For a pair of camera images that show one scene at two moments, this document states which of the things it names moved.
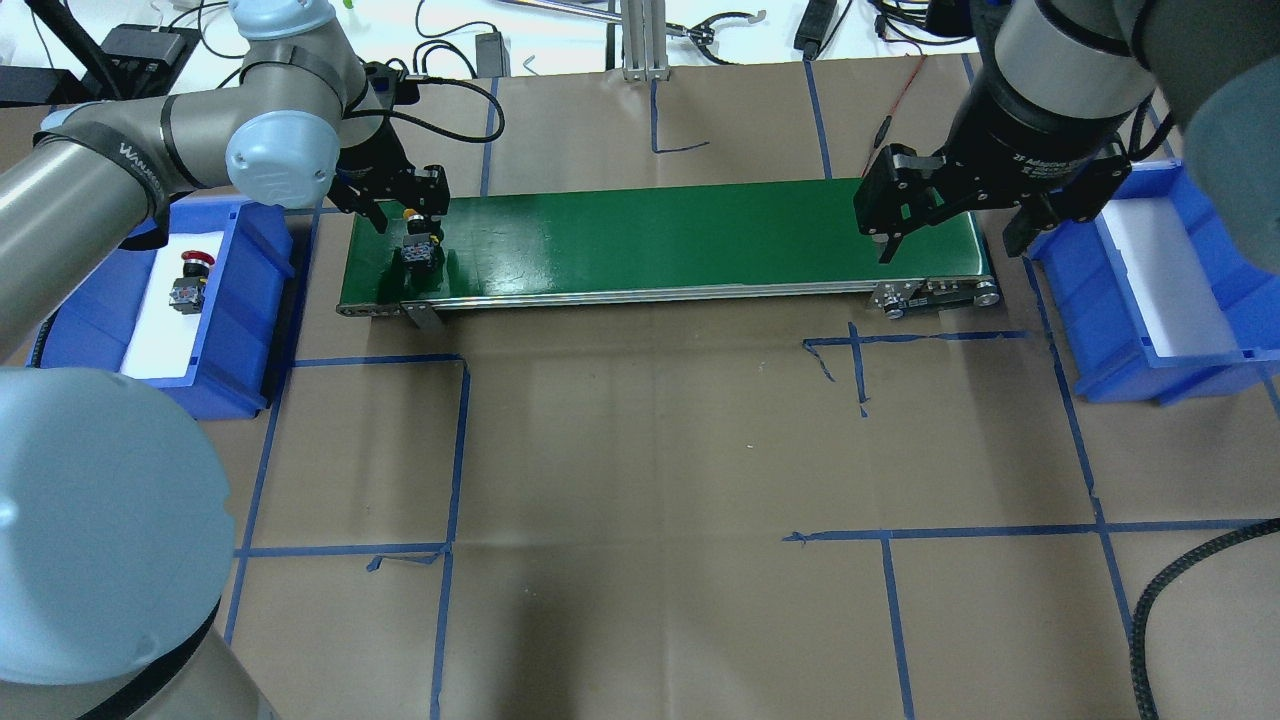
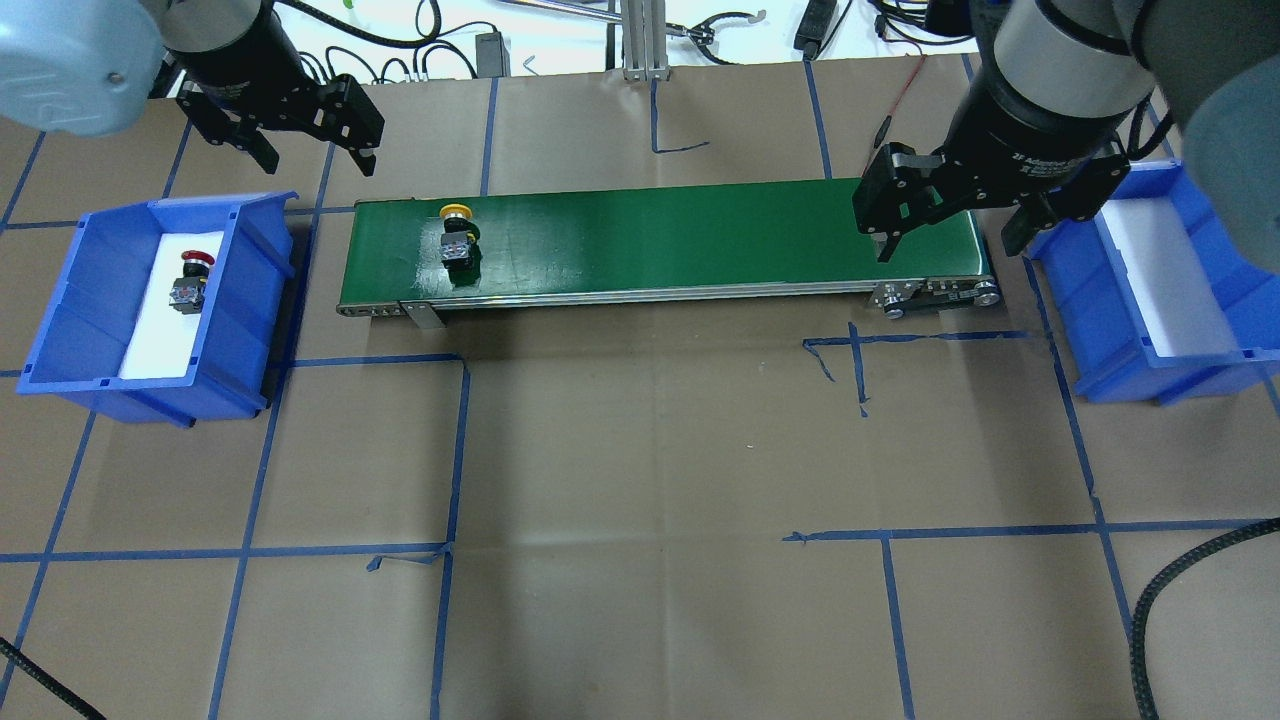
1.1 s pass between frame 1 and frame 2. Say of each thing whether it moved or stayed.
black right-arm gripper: stayed
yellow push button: moved
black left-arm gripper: moved
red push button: stayed
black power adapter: stayed
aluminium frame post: stayed
